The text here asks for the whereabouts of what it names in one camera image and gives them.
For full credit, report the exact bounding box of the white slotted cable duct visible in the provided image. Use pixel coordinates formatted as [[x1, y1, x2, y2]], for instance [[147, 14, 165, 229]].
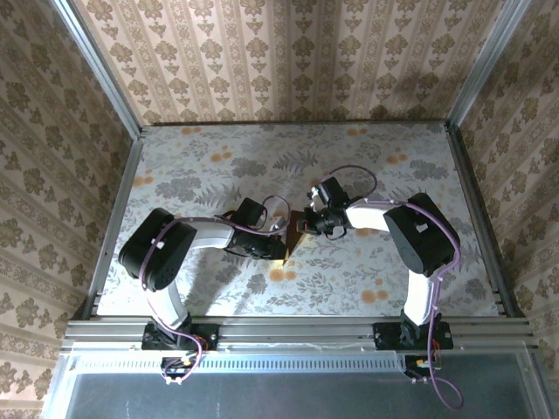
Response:
[[69, 351, 407, 373]]

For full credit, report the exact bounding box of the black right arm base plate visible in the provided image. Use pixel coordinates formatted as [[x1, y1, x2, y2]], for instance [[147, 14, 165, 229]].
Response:
[[373, 320, 454, 351]]

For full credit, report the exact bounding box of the aluminium corner post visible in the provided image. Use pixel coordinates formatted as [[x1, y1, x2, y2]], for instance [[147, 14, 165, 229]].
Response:
[[445, 0, 532, 132], [51, 0, 146, 141]]

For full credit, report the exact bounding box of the black cable connector box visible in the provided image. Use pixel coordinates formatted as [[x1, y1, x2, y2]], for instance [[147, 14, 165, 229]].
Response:
[[160, 356, 198, 379], [404, 354, 443, 377]]

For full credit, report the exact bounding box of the aluminium frame rail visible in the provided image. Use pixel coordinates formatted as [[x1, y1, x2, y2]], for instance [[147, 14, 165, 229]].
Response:
[[60, 317, 536, 351]]

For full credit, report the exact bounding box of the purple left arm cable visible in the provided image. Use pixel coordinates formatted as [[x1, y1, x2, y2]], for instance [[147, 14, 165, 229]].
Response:
[[141, 195, 293, 386]]

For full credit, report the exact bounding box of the grey metal panel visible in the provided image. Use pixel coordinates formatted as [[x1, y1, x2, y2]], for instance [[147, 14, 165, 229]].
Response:
[[42, 342, 552, 419]]

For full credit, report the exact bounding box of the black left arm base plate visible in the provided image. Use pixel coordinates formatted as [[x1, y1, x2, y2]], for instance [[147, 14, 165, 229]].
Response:
[[141, 320, 219, 353]]

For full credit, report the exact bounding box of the aluminium table side rail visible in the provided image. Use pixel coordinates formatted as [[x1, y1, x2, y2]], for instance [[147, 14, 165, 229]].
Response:
[[445, 124, 521, 318], [80, 137, 145, 320]]

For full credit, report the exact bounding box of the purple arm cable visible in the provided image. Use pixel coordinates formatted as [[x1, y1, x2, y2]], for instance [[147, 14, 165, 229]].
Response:
[[141, 195, 293, 386], [325, 164, 465, 411]]

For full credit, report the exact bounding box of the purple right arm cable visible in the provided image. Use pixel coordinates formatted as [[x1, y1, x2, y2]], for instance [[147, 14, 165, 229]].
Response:
[[325, 164, 465, 411]]

